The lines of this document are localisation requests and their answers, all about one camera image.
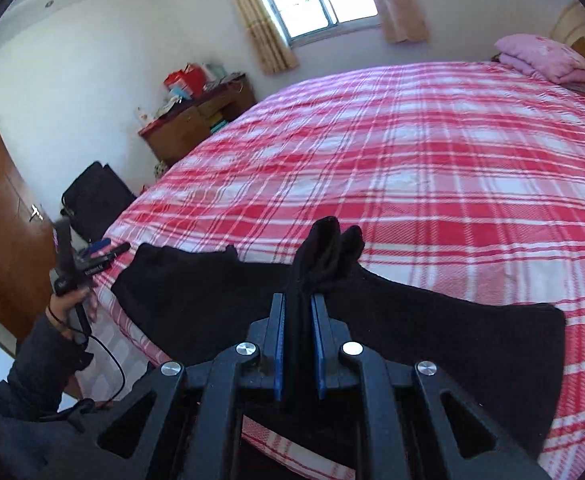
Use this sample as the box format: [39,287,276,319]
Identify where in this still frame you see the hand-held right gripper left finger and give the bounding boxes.
[37,292,288,480]

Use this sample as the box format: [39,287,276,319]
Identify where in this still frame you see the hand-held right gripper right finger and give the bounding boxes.
[312,292,553,480]

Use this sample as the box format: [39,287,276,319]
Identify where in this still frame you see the black pants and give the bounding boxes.
[111,216,567,467]

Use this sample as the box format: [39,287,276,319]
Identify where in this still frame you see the person's left forearm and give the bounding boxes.
[7,312,96,422]

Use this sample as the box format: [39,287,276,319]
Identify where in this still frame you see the person's left hand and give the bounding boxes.
[46,282,99,346]

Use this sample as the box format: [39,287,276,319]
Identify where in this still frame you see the black suitcase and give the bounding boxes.
[61,161,138,245]

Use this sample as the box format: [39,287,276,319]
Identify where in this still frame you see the brown wooden door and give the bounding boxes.
[0,110,62,342]

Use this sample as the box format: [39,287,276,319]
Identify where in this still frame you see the brown wooden desk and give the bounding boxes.
[138,74,257,167]

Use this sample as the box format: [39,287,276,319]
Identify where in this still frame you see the red gift bag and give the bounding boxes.
[165,64,207,98]

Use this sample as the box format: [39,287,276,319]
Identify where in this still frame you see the bed with red plaid sheet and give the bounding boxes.
[75,60,585,480]

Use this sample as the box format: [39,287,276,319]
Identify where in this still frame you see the beige patterned curtain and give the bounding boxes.
[212,0,300,75]
[359,0,429,44]

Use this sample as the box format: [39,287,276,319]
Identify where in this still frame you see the pink folded quilt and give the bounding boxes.
[493,34,585,98]

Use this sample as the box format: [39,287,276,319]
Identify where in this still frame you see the wooden bed headboard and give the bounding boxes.
[549,1,585,106]

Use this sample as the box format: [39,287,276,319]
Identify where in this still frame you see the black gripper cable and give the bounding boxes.
[37,327,126,423]

